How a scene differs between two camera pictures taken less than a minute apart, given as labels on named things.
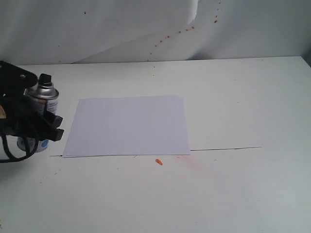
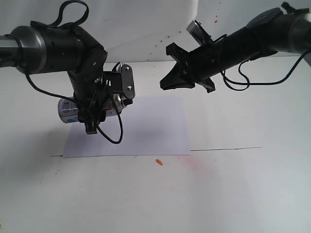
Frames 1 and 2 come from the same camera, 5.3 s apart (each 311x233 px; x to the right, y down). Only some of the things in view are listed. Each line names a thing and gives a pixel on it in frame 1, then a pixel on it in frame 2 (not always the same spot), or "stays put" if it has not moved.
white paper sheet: (128, 126) stays put
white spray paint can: (45, 91) -> (68, 112)
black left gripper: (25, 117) -> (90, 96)
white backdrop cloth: (57, 32) stays put
